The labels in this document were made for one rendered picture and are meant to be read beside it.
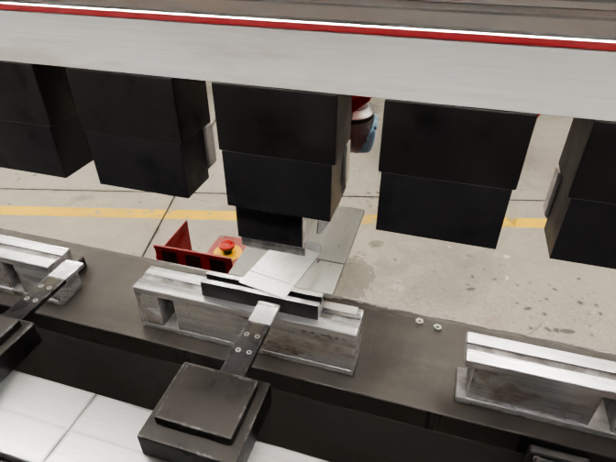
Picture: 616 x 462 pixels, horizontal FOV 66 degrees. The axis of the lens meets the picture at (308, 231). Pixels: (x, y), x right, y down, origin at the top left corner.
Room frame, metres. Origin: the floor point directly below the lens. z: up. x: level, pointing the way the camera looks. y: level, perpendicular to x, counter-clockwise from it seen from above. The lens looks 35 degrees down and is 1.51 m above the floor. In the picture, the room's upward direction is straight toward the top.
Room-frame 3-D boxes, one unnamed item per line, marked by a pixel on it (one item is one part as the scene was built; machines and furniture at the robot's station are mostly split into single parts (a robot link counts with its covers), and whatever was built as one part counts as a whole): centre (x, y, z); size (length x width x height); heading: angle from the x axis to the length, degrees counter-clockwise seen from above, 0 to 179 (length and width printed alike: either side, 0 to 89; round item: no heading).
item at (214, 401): (0.41, 0.10, 1.01); 0.26 x 0.12 x 0.05; 163
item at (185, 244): (0.95, 0.25, 0.75); 0.20 x 0.16 x 0.18; 75
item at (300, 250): (0.57, 0.05, 1.13); 0.10 x 0.02 x 0.10; 73
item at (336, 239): (0.71, 0.01, 1.00); 0.26 x 0.18 x 0.01; 163
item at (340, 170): (0.56, 0.03, 1.26); 0.15 x 0.09 x 0.17; 73
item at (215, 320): (0.58, 0.10, 0.92); 0.39 x 0.06 x 0.10; 73
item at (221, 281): (0.57, 0.08, 0.98); 0.20 x 0.03 x 0.03; 73
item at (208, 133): (0.62, 0.22, 1.26); 0.15 x 0.09 x 0.17; 73
